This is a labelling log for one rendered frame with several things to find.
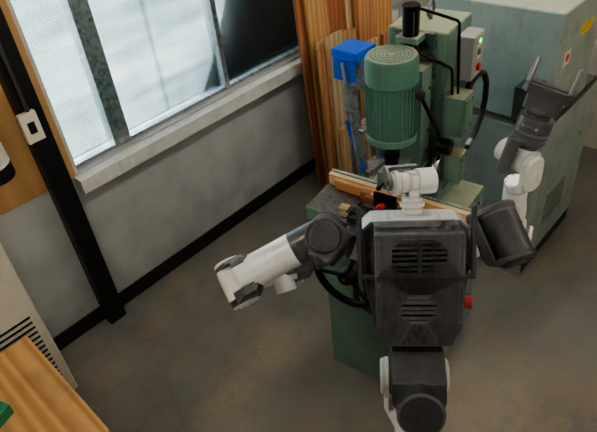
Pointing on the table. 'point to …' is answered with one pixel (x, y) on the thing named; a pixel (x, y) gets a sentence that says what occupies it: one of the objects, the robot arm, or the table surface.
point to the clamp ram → (385, 200)
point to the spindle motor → (391, 96)
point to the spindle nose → (391, 156)
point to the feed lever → (435, 127)
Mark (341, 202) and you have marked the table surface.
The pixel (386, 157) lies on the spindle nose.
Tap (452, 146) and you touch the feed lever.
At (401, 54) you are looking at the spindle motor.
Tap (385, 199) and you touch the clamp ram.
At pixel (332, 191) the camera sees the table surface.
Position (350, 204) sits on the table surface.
